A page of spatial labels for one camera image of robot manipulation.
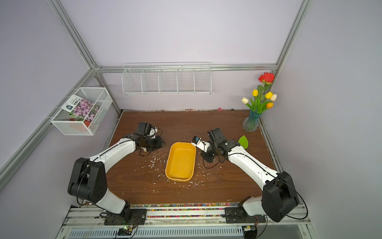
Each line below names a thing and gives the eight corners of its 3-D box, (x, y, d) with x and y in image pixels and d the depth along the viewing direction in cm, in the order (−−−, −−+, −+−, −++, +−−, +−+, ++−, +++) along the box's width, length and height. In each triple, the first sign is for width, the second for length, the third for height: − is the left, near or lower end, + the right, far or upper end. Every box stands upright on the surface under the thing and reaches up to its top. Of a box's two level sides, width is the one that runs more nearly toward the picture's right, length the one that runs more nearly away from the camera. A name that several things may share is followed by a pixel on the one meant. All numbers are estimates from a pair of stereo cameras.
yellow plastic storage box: (164, 183, 87) (162, 179, 81) (169, 147, 102) (168, 142, 97) (196, 183, 87) (195, 179, 81) (196, 147, 102) (196, 142, 97)
